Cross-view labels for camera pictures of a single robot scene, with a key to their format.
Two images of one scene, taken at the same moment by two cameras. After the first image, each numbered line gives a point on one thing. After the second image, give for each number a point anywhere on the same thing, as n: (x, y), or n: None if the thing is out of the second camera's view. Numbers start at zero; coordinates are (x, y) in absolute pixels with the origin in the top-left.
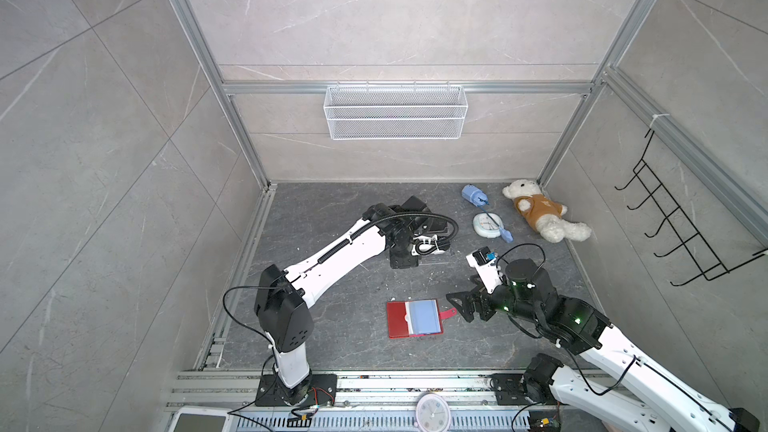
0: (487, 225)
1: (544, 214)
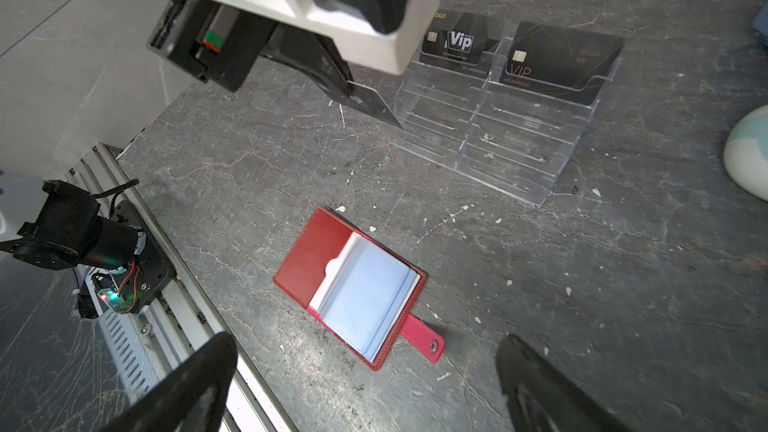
0: (746, 154)
1: None
